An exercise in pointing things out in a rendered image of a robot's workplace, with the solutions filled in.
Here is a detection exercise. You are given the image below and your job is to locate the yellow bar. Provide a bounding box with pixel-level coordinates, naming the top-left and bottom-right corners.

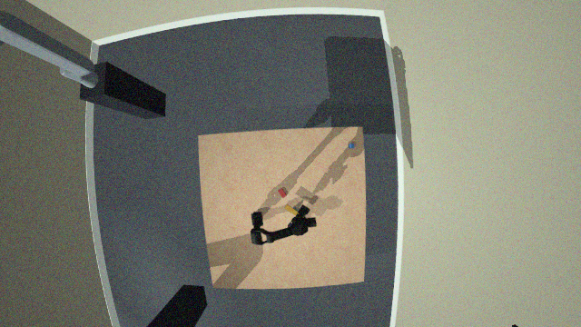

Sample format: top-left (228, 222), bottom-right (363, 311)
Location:
top-left (284, 204), bottom-right (299, 216)

